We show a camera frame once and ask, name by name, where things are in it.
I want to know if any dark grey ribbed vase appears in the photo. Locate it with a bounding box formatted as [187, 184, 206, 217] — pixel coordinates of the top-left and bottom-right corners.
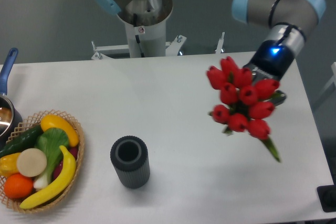
[110, 135, 150, 189]

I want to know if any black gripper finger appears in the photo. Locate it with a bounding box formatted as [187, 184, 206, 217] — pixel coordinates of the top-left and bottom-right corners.
[267, 90, 286, 106]

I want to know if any yellow banana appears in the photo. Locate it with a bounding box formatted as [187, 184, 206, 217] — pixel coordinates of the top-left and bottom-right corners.
[19, 145, 76, 210]

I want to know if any yellow bell pepper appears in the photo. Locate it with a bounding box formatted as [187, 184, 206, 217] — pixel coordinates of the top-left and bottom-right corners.
[1, 153, 20, 177]

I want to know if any black device at edge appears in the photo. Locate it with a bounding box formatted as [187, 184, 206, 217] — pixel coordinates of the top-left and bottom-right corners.
[317, 185, 335, 212]

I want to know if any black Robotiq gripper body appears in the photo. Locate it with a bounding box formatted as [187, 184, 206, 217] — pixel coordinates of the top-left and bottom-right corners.
[244, 40, 295, 81]

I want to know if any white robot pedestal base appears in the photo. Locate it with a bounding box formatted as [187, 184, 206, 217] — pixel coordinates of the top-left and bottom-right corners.
[91, 14, 225, 61]

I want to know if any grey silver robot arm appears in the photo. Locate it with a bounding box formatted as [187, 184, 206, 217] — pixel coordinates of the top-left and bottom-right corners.
[94, 0, 326, 82]

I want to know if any blue handled saucepan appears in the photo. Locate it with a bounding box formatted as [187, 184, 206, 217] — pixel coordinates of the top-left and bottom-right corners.
[1, 48, 23, 149]

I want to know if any orange fruit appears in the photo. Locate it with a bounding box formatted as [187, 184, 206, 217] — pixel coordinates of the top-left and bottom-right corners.
[4, 173, 33, 199]

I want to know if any white metal frame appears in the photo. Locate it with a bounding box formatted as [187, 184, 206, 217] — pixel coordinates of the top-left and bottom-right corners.
[312, 62, 335, 111]

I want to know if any yellow squash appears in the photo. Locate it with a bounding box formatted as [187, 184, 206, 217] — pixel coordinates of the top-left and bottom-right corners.
[40, 114, 79, 147]

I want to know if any green cucumber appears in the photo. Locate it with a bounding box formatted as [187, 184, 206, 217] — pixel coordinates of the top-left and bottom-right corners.
[1, 124, 43, 157]

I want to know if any dark red eggplant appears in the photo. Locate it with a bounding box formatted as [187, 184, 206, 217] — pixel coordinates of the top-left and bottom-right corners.
[53, 146, 78, 180]

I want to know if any beige round slice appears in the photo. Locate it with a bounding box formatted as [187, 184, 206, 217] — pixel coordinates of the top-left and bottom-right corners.
[16, 148, 47, 177]

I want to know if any woven wicker basket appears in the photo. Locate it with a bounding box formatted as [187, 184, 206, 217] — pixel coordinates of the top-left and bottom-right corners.
[1, 110, 85, 214]

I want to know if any red tulip bouquet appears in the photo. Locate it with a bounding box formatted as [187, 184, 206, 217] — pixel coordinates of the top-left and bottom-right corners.
[206, 56, 281, 163]

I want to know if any green bok choy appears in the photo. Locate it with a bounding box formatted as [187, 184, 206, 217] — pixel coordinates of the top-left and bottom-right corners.
[34, 127, 69, 190]

